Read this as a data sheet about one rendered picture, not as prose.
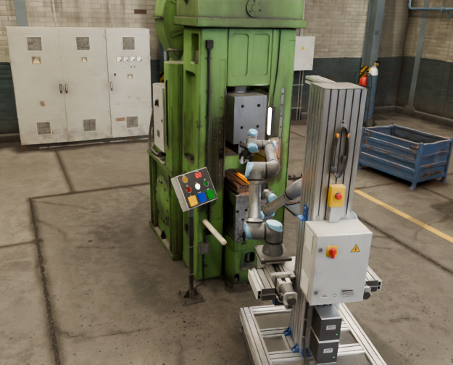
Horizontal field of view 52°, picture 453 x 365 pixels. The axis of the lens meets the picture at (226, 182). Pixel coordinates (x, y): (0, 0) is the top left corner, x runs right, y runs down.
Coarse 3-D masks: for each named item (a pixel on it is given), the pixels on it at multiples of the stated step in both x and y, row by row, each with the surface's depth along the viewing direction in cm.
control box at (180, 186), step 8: (176, 176) 361; (184, 176) 366; (192, 176) 371; (208, 176) 383; (176, 184) 362; (184, 184) 364; (192, 184) 369; (200, 184) 375; (208, 184) 380; (176, 192) 365; (184, 192) 362; (192, 192) 367; (200, 192) 373; (184, 200) 361; (208, 200) 376; (184, 208) 363; (192, 208) 363
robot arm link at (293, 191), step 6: (294, 186) 344; (300, 186) 343; (288, 192) 345; (294, 192) 343; (300, 192) 344; (276, 198) 356; (282, 198) 351; (288, 198) 347; (294, 198) 348; (270, 204) 359; (276, 204) 355; (282, 204) 354; (264, 210) 364; (270, 210) 360; (264, 216) 365
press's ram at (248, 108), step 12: (228, 96) 388; (240, 96) 379; (252, 96) 383; (264, 96) 388; (228, 108) 390; (240, 108) 382; (252, 108) 387; (264, 108) 391; (228, 120) 393; (240, 120) 386; (252, 120) 391; (264, 120) 395; (228, 132) 396; (240, 132) 389; (264, 132) 399
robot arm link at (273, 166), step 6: (264, 144) 352; (270, 144) 348; (276, 144) 353; (270, 150) 340; (270, 156) 332; (276, 156) 336; (270, 162) 320; (276, 162) 323; (270, 168) 317; (276, 168) 319; (270, 174) 317; (276, 174) 321
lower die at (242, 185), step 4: (232, 168) 446; (228, 172) 437; (232, 172) 436; (240, 172) 437; (228, 176) 430; (232, 176) 427; (236, 176) 428; (224, 180) 431; (232, 180) 419; (236, 180) 417; (240, 180) 417; (244, 180) 414; (232, 184) 415; (236, 184) 411; (240, 184) 410; (244, 184) 408; (248, 184) 410; (236, 188) 407; (240, 188) 408; (244, 188) 410; (248, 188) 411; (240, 192) 409
